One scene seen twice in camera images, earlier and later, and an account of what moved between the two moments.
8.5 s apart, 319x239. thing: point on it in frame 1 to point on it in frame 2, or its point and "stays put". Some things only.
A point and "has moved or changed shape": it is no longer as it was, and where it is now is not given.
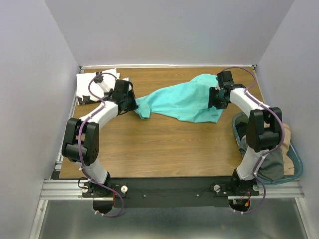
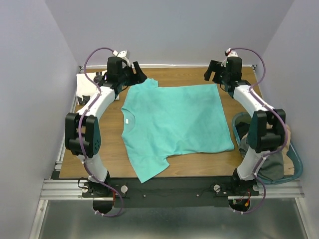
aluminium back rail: x=225 y=66 stays put
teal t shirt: x=188 y=101 has moved or changed shape
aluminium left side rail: x=60 y=158 stays put
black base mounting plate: x=168 y=192 stays put
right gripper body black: x=214 y=99 to x=223 y=76
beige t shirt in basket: x=288 y=165 stays put
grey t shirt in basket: x=272 y=167 stays put
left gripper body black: x=131 y=102 to x=127 y=77
